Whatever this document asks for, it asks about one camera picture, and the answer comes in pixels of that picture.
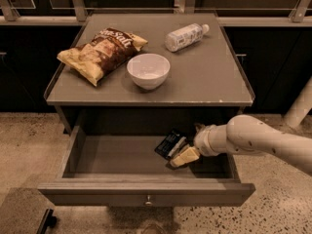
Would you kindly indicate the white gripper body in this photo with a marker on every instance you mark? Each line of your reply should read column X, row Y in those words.
column 204, row 141

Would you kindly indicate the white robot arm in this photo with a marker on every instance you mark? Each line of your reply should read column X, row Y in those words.
column 246, row 135

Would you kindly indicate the grey cabinet with counter top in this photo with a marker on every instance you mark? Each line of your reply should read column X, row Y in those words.
column 206, row 83

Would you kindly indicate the round metal drawer knob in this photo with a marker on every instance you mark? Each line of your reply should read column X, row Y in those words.
column 148, row 201

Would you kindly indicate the open grey top drawer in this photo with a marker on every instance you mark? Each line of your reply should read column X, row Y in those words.
column 120, row 171

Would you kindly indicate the white ceramic bowl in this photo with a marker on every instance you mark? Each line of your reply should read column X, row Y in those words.
column 148, row 71

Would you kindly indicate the clear plastic water bottle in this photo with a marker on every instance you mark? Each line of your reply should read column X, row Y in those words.
column 186, row 36

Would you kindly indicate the yellow brown sea salt chip bag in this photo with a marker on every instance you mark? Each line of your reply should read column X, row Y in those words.
column 109, row 49

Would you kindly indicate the metal railing frame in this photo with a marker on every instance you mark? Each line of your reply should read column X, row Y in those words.
column 247, row 13

